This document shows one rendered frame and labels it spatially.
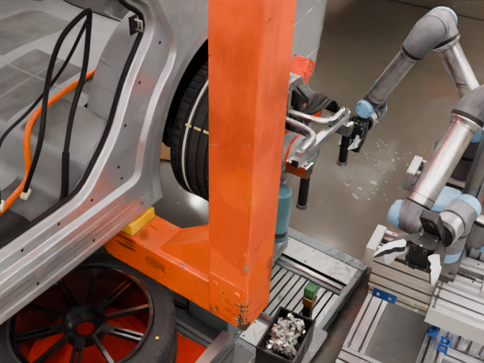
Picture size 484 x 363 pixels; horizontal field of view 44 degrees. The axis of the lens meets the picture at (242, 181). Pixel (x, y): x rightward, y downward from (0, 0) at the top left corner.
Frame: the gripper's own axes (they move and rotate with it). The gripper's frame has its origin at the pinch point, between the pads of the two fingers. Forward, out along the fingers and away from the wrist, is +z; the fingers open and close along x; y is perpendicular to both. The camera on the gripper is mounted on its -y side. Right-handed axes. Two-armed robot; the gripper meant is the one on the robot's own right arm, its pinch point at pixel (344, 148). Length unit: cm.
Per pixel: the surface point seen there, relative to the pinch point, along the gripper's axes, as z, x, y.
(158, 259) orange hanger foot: 80, -33, -18
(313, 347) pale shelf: 67, 27, -38
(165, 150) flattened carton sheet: -40, -133, -82
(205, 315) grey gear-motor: 61, -26, -65
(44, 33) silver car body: 30, -140, 22
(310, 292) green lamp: 62, 20, -18
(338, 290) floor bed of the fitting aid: 5, 11, -76
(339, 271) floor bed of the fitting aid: -5, 6, -75
